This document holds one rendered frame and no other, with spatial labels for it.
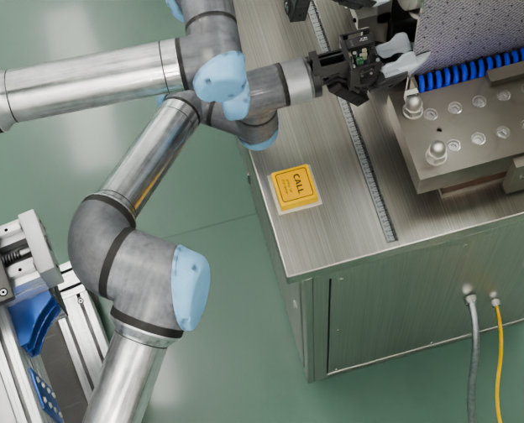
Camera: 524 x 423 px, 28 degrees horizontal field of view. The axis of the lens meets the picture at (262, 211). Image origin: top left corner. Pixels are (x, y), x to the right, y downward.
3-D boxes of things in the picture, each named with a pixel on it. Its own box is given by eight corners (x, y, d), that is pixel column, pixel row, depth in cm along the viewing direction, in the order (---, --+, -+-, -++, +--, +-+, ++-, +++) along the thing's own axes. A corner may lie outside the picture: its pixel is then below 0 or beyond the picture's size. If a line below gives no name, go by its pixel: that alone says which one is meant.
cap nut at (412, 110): (399, 104, 184) (400, 91, 179) (419, 99, 184) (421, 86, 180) (406, 122, 182) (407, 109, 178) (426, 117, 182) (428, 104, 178)
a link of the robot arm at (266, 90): (217, 94, 182) (213, 69, 174) (279, 78, 183) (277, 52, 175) (229, 133, 179) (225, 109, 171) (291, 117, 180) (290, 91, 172)
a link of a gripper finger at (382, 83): (411, 79, 177) (360, 91, 177) (410, 84, 179) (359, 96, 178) (402, 55, 179) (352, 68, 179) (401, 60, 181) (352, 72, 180)
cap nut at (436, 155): (422, 149, 180) (424, 138, 176) (442, 144, 180) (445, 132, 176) (429, 168, 178) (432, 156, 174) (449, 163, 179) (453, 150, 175)
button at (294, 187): (270, 178, 194) (270, 172, 191) (307, 168, 194) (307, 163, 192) (280, 211, 191) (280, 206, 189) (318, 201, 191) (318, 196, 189)
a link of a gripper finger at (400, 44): (432, 33, 176) (379, 49, 175) (428, 53, 181) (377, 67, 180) (425, 18, 177) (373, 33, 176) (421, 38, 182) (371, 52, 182)
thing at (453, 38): (409, 75, 187) (417, 17, 170) (534, 43, 188) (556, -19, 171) (410, 78, 186) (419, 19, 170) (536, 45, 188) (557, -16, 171)
